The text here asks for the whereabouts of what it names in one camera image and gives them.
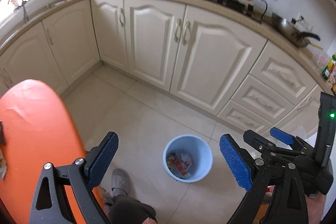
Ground person's right hand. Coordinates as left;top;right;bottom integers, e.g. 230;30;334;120
306;192;326;224

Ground dark trouser leg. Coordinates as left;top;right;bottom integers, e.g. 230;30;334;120
108;194;158;224

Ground light blue trash bin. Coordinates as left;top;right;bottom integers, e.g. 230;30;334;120
162;134;213;183

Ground clear plastic bag red print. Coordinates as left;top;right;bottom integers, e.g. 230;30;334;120
166;149;193;179

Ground grey yellow snack pouch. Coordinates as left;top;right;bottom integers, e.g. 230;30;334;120
0;149;7;180

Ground cream lower cabinets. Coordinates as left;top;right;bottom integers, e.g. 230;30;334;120
1;0;327;137

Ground orange round table cloth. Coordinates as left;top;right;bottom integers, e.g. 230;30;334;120
1;80;103;223

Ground grey slipper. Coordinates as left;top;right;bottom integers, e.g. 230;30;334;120
111;168;130;197

